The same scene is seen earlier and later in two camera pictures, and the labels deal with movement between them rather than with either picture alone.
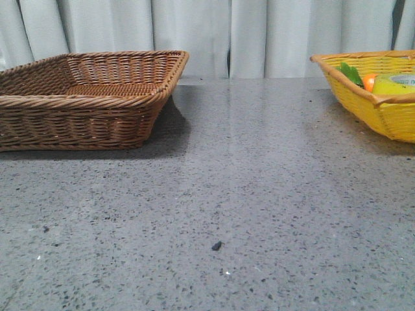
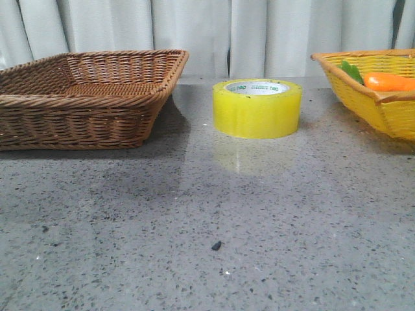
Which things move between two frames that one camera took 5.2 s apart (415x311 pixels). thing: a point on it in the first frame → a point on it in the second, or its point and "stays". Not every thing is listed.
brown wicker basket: [80, 101] stays
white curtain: [224, 39] stays
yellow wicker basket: [393, 114] stays
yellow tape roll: [399, 83] → [257, 108]
